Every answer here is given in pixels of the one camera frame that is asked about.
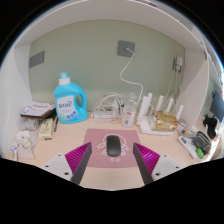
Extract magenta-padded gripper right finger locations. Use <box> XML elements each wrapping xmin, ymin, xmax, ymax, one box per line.
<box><xmin>132</xmin><ymin>142</ymin><xmax>183</xmax><ymax>186</ymax></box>

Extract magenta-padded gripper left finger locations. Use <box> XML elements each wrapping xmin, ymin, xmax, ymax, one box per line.
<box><xmin>40</xmin><ymin>142</ymin><xmax>93</xmax><ymax>186</ymax></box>

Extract black computer mouse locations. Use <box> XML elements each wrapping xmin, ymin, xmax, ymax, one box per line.
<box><xmin>106</xmin><ymin>134</ymin><xmax>122</xmax><ymax>157</ymax></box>

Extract pink printed mouse pad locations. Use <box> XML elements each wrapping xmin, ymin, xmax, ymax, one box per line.
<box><xmin>82</xmin><ymin>128</ymin><xmax>142</xmax><ymax>169</ymax></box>

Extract black pen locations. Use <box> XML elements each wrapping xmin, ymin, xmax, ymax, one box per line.
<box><xmin>53</xmin><ymin>114</ymin><xmax>59</xmax><ymax>133</ymax></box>

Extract white flat remote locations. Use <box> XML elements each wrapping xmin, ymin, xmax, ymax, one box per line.
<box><xmin>177</xmin><ymin>134</ymin><xmax>198</xmax><ymax>160</ymax></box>

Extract gold foil package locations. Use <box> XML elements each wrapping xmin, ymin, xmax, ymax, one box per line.
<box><xmin>152</xmin><ymin>110</ymin><xmax>179</xmax><ymax>132</ymax></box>

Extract small cream carton box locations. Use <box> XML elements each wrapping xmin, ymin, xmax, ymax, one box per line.
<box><xmin>38</xmin><ymin>117</ymin><xmax>55</xmax><ymax>141</ymax></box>

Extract small round jar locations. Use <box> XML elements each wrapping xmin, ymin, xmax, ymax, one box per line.
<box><xmin>176</xmin><ymin>119</ymin><xmax>188</xmax><ymax>136</ymax></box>

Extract white antenna router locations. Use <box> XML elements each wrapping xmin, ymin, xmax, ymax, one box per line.
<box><xmin>136</xmin><ymin>92</ymin><xmax>185</xmax><ymax>136</ymax></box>

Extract white power strip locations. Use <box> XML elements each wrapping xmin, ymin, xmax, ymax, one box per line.
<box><xmin>93</xmin><ymin>109</ymin><xmax>121</xmax><ymax>120</ymax></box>

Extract clear plastic bags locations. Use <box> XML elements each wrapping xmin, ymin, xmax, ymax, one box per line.
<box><xmin>14</xmin><ymin>118</ymin><xmax>43</xmax><ymax>160</ymax></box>

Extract green small item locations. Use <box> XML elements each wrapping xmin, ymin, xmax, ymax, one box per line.
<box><xmin>195</xmin><ymin>147</ymin><xmax>205</xmax><ymax>160</ymax></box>

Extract blue detergent bottle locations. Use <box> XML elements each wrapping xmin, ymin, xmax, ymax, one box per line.
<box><xmin>53</xmin><ymin>71</ymin><xmax>89</xmax><ymax>125</ymax></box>

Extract dark grey pouch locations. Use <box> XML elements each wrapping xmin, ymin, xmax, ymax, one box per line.
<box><xmin>192</xmin><ymin>130</ymin><xmax>212</xmax><ymax>155</ymax></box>

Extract white sachet with yellow print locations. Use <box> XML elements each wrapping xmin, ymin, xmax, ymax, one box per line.
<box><xmin>9</xmin><ymin>141</ymin><xmax>20</xmax><ymax>162</ymax></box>

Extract stack of books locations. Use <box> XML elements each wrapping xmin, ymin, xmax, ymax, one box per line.
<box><xmin>19</xmin><ymin>100</ymin><xmax>57</xmax><ymax>121</ymax></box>

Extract black bag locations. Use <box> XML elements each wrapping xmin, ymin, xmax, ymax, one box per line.
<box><xmin>203</xmin><ymin>114</ymin><xmax>218</xmax><ymax>140</ymax></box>

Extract black monitor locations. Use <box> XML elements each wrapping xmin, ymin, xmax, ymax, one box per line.
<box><xmin>209</xmin><ymin>89</ymin><xmax>224</xmax><ymax>123</ymax></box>

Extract white cable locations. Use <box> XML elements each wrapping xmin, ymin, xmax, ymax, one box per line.
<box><xmin>119</xmin><ymin>49</ymin><xmax>144</xmax><ymax>101</ymax></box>

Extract white wall adapter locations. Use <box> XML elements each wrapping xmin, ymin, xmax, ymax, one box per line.
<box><xmin>173</xmin><ymin>55</ymin><xmax>184</xmax><ymax>73</ymax></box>

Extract grey blank wall plate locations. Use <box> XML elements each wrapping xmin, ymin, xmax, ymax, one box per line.
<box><xmin>28</xmin><ymin>50</ymin><xmax>46</xmax><ymax>69</ymax></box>

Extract grey wall socket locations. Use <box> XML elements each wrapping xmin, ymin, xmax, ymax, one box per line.
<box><xmin>117</xmin><ymin>40</ymin><xmax>136</xmax><ymax>58</ymax></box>

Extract white wall shelf unit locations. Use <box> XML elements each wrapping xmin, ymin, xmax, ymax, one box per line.
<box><xmin>13</xmin><ymin>0</ymin><xmax>224</xmax><ymax>131</ymax></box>

